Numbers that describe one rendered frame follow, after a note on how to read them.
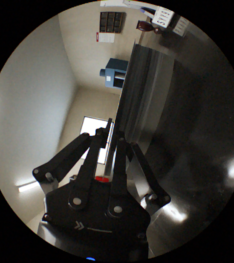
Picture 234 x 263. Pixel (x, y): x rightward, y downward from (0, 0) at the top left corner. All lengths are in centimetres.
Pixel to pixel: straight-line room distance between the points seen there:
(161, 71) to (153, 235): 33
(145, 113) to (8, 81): 185
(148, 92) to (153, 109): 4
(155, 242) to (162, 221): 6
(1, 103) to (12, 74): 47
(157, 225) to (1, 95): 190
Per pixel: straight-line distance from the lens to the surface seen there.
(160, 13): 41
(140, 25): 55
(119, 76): 223
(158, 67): 23
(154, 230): 20
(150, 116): 22
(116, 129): 16
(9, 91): 184
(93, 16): 229
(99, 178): 310
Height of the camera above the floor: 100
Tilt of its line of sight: 3 degrees down
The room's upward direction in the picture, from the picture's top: 78 degrees counter-clockwise
